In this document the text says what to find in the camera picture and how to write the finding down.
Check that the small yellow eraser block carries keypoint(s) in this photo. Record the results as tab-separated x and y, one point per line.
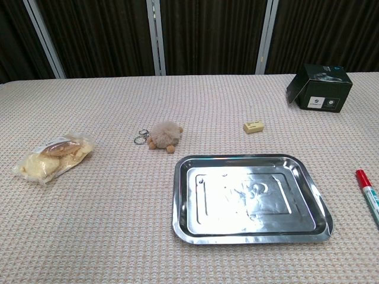
253	127

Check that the red capped marker pen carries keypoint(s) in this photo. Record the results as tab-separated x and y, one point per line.
365	186

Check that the grey aluminium frame post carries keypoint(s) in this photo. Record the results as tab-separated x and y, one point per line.
44	41
156	38
266	38

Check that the beige woven tablecloth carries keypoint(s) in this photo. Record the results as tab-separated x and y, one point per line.
103	222

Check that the stainless steel tray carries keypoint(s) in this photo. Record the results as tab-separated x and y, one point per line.
251	201

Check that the black cardboard box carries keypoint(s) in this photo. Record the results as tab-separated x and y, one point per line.
322	88

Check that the packaged snack bag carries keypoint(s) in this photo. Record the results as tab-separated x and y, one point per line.
44	162

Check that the dark pleated curtain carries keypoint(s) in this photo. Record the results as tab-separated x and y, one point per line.
213	35

